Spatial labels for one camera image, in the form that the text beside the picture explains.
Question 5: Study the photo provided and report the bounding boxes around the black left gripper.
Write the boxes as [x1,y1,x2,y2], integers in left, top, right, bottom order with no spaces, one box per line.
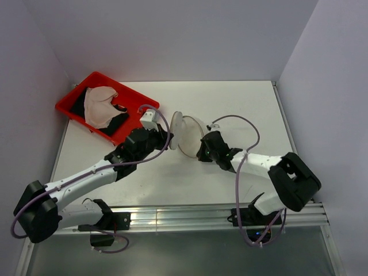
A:
[135,122,173,163]

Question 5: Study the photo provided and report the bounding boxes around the white mesh laundry bag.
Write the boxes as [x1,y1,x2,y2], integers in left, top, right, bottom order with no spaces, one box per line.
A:
[169,111,207,159]

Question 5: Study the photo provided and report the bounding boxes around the beige bra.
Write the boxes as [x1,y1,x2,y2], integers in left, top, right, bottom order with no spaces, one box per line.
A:
[84,86,118,125]

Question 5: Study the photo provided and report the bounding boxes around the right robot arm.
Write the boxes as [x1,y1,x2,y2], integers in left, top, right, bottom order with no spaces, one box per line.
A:
[197,131,321,224]

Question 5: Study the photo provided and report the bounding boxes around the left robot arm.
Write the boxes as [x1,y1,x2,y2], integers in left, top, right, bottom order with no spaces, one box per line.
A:
[10,125,174,243]

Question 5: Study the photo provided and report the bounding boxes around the red plastic tray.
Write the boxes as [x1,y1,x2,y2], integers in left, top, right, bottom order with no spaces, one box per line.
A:
[55,71,160,145]

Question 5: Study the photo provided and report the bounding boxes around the black garment in tray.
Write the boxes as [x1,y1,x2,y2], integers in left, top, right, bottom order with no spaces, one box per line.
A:
[70,94,129,136]

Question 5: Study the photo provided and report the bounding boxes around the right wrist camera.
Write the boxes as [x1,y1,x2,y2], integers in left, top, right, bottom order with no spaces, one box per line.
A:
[206,123,220,131]

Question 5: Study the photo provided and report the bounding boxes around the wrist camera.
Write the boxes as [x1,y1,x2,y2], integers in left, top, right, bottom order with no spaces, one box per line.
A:
[206,123,220,131]
[140,109,158,131]

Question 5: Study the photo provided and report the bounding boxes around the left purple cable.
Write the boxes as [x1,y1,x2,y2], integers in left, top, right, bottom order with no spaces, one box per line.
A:
[10,105,172,239]

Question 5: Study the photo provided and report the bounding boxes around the purple cable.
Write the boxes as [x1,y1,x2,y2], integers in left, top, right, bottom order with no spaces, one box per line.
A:
[211,114,287,247]
[10,105,172,239]

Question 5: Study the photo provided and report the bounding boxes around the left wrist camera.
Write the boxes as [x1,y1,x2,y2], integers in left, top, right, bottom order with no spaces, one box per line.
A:
[140,109,158,131]

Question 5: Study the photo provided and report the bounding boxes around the aluminium mounting rail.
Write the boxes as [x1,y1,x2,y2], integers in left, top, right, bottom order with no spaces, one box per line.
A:
[54,202,330,235]

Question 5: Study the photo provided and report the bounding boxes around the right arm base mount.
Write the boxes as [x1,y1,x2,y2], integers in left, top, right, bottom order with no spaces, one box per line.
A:
[227,193,282,227]

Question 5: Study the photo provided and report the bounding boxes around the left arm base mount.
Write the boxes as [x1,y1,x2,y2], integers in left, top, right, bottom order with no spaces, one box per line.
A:
[78,198,131,231]

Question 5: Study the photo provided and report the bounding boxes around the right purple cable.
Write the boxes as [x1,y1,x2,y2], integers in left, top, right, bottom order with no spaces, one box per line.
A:
[211,114,287,247]

